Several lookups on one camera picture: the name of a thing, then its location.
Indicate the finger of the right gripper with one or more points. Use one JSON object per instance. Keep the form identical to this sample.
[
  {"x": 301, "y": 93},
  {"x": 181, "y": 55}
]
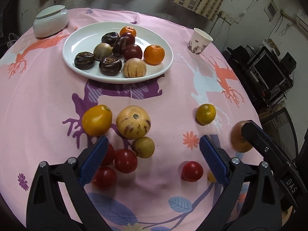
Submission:
[{"x": 272, "y": 153}]

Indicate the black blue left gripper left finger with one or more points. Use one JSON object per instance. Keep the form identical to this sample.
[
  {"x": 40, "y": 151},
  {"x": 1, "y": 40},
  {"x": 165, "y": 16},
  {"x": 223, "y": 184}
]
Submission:
[{"x": 46, "y": 209}]

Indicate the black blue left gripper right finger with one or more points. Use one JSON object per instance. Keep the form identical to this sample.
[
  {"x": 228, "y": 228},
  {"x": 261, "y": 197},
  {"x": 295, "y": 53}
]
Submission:
[{"x": 249, "y": 200}]

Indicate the small yellow tomato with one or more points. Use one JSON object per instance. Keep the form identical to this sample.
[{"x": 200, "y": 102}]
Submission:
[{"x": 205, "y": 114}]

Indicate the red tomato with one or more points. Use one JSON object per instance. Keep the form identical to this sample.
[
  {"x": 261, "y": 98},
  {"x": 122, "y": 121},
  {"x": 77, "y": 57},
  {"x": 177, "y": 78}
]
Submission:
[
  {"x": 109, "y": 157},
  {"x": 192, "y": 171},
  {"x": 125, "y": 161},
  {"x": 104, "y": 179}
]

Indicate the large yellow tomato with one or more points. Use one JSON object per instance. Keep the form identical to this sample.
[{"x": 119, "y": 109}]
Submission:
[{"x": 97, "y": 120}]

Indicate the small tan round fruit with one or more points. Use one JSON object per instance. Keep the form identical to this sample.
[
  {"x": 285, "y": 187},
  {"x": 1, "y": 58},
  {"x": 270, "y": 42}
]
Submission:
[{"x": 144, "y": 147}]

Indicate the large striped pepino melon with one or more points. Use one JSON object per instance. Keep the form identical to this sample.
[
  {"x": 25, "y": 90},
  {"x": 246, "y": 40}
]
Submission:
[{"x": 133, "y": 122}]

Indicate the dark brown fruit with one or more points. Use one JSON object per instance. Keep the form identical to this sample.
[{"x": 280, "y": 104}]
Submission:
[
  {"x": 110, "y": 38},
  {"x": 118, "y": 47},
  {"x": 110, "y": 66},
  {"x": 84, "y": 60}
]

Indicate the dark brown fruit front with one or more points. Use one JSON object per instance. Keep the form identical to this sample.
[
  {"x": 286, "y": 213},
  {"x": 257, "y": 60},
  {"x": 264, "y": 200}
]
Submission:
[{"x": 110, "y": 66}]

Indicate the dark brown fruit back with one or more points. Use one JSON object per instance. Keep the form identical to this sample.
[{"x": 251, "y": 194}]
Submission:
[{"x": 110, "y": 38}]

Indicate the brown onion-like fruit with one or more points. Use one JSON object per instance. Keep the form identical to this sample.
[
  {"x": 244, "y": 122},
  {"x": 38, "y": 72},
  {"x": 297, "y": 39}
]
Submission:
[{"x": 239, "y": 143}]

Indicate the tiny yellow cherry tomato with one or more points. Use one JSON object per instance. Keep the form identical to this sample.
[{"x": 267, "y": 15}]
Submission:
[{"x": 211, "y": 177}]

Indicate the black computer monitor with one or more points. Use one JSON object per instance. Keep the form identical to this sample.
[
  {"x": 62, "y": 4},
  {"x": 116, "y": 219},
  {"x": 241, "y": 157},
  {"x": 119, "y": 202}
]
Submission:
[{"x": 266, "y": 69}]

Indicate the pink printed tablecloth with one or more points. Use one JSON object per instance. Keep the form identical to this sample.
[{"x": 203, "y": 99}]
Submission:
[{"x": 43, "y": 102}]

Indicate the white floral paper cup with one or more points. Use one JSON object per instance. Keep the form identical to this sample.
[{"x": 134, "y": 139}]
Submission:
[{"x": 199, "y": 41}]

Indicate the orange mandarin right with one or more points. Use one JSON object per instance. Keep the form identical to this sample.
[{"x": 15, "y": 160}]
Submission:
[{"x": 154, "y": 54}]

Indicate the orange mandarin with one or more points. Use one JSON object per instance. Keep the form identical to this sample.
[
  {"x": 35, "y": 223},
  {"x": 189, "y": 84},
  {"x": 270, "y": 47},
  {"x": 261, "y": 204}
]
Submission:
[
  {"x": 128, "y": 29},
  {"x": 154, "y": 54}
]

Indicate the striped cream pepino melon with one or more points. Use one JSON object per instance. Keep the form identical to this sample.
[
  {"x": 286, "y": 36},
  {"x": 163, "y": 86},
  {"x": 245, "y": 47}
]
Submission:
[{"x": 134, "y": 68}]

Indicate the dark red plum near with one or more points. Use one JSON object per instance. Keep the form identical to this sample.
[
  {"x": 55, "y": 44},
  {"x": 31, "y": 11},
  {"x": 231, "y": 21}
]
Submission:
[{"x": 132, "y": 51}]

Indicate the dark red plum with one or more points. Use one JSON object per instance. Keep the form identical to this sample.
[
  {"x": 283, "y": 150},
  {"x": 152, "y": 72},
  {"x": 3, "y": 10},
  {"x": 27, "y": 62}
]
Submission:
[
  {"x": 129, "y": 37},
  {"x": 132, "y": 51}
]

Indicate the dark red plum far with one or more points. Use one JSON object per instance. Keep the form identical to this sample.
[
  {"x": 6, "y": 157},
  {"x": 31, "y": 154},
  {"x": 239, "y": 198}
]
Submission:
[{"x": 129, "y": 37}]

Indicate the green-brown round fruit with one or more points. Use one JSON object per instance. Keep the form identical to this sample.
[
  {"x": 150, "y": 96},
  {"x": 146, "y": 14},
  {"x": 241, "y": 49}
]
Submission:
[{"x": 102, "y": 50}]

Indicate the orange mandarin far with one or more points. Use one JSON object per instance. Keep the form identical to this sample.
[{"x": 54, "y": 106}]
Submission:
[{"x": 128, "y": 29}]

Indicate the white oval plate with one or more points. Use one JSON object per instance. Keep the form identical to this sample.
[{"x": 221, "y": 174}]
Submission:
[{"x": 88, "y": 37}]

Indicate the white plastic bag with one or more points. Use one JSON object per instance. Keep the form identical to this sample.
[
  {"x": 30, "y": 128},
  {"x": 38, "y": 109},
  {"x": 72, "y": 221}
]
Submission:
[{"x": 12, "y": 39}]

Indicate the white ceramic lidded jar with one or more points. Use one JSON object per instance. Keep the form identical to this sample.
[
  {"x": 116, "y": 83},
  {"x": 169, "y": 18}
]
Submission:
[{"x": 50, "y": 21}]

